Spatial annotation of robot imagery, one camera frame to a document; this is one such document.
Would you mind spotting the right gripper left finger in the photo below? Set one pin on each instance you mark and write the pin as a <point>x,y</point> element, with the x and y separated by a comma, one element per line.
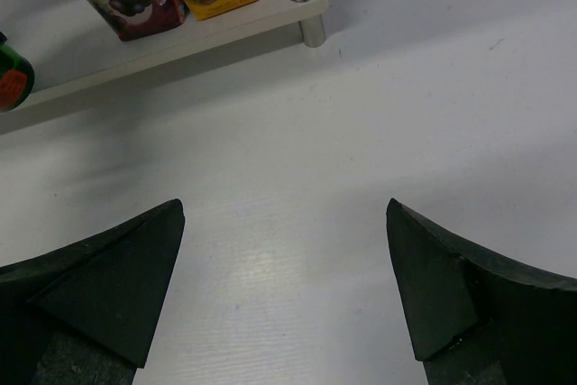
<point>87,313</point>

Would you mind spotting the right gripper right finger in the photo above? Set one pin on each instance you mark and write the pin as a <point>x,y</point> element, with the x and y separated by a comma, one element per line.
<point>475,316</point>

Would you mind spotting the green glass bottle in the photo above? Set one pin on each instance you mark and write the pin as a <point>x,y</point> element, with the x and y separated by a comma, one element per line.
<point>17,77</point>

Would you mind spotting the white two-tier wooden shelf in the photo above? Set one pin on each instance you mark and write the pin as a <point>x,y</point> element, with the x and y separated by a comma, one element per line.
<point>72,49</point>

